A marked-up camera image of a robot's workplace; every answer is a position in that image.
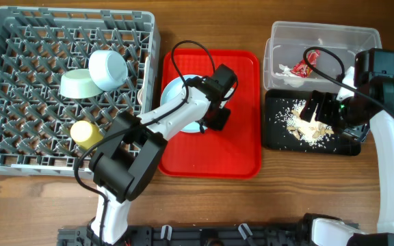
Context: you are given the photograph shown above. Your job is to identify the rice and food scraps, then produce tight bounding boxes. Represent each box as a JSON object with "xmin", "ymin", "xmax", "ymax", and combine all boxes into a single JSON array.
[{"xmin": 275, "ymin": 99, "xmax": 338, "ymax": 152}]

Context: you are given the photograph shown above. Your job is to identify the red snack wrapper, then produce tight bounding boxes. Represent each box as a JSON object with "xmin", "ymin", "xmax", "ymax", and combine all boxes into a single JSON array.
[{"xmin": 290, "ymin": 50, "xmax": 320, "ymax": 78}]

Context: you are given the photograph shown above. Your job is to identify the light blue round plate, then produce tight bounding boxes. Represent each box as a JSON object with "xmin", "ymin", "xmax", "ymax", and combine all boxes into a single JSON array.
[{"xmin": 161, "ymin": 77, "xmax": 211, "ymax": 136}]

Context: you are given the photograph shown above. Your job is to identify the white paper napkin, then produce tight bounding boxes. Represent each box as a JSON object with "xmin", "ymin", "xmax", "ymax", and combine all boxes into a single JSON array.
[{"xmin": 275, "ymin": 64, "xmax": 304, "ymax": 87}]

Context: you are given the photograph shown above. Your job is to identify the light blue plastic bowl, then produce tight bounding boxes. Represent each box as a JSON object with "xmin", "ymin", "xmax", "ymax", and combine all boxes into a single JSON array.
[{"xmin": 88, "ymin": 50, "xmax": 128, "ymax": 92}]

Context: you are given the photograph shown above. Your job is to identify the yellow plastic cup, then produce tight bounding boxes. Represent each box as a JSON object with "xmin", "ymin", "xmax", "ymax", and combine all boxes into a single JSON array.
[{"xmin": 70, "ymin": 120, "xmax": 103, "ymax": 150}]

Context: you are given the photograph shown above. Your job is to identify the green plastic saucer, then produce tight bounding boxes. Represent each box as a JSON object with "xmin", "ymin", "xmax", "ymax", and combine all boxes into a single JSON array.
[{"xmin": 60, "ymin": 69, "xmax": 103, "ymax": 99}]

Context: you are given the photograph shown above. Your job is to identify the white plastic spoon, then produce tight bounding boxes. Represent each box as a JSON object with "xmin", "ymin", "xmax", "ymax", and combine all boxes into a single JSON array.
[{"xmin": 137, "ymin": 88, "xmax": 144, "ymax": 105}]

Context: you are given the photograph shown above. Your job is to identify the white plastic fork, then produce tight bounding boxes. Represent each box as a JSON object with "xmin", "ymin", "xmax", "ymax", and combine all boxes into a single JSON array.
[{"xmin": 142, "ymin": 57, "xmax": 150, "ymax": 105}]

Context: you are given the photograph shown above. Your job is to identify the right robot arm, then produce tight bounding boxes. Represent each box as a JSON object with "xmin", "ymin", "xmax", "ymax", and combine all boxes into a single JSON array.
[{"xmin": 299, "ymin": 46, "xmax": 394, "ymax": 245}]

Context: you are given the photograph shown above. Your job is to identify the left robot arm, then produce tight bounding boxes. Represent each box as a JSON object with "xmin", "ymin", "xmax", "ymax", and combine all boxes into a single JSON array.
[{"xmin": 89, "ymin": 64, "xmax": 237, "ymax": 245}]

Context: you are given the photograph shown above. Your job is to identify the clear plastic waste bin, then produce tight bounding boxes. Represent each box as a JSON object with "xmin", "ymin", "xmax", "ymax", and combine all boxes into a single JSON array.
[{"xmin": 263, "ymin": 21, "xmax": 382, "ymax": 93}]

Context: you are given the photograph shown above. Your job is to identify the grey plastic dishwasher rack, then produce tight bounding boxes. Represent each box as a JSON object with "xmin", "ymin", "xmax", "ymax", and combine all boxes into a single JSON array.
[{"xmin": 0, "ymin": 6, "xmax": 161, "ymax": 176}]

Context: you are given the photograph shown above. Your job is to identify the red plastic serving tray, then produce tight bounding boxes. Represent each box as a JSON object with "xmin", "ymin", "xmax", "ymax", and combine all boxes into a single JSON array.
[{"xmin": 159, "ymin": 49, "xmax": 261, "ymax": 179}]

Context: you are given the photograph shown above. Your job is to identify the black rectangular tray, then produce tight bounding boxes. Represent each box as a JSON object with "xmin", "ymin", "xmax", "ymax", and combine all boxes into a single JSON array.
[{"xmin": 263, "ymin": 90, "xmax": 361, "ymax": 156}]

